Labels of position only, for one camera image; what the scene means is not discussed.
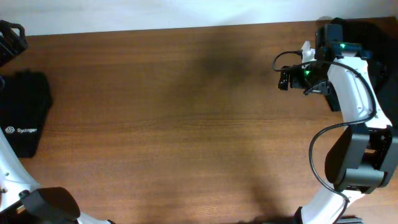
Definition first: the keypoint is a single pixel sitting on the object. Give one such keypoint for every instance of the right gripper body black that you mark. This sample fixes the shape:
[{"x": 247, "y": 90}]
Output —
[{"x": 312, "y": 79}]

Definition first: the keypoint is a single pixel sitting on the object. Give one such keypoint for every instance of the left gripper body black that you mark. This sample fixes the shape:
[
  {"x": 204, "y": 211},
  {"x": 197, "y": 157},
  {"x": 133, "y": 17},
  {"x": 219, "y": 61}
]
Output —
[{"x": 11, "y": 38}]

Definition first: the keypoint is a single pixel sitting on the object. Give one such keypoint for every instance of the black t-shirt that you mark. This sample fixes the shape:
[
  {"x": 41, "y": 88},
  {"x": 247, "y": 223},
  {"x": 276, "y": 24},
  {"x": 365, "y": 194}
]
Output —
[{"x": 25, "y": 103}]

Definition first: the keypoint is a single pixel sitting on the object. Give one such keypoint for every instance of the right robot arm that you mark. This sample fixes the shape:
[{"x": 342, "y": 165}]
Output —
[{"x": 354, "y": 66}]

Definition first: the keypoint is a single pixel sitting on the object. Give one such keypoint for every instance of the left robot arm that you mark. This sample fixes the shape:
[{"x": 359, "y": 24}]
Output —
[{"x": 24, "y": 200}]

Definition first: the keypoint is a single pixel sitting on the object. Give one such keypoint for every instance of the black clothes pile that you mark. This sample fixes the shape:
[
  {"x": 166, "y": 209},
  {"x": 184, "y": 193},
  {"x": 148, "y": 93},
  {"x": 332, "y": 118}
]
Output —
[{"x": 383, "y": 63}]

